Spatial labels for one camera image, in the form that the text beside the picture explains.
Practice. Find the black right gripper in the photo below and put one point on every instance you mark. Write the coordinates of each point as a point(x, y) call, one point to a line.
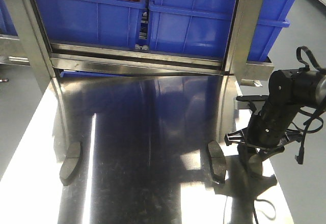
point(267, 129)

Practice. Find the brake pad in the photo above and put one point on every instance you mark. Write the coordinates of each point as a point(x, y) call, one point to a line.
point(217, 162)
point(71, 163)
point(255, 166)

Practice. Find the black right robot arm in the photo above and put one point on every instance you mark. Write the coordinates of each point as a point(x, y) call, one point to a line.
point(296, 98)

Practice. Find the large blue crate right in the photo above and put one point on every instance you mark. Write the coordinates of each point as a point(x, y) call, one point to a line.
point(202, 27)

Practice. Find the blue crate with red bags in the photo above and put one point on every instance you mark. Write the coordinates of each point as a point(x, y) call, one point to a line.
point(105, 22)

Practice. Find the blue bin under table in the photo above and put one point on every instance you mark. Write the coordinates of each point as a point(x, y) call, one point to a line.
point(70, 74)

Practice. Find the stainless steel rack frame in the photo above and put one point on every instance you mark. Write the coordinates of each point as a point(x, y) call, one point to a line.
point(31, 46)

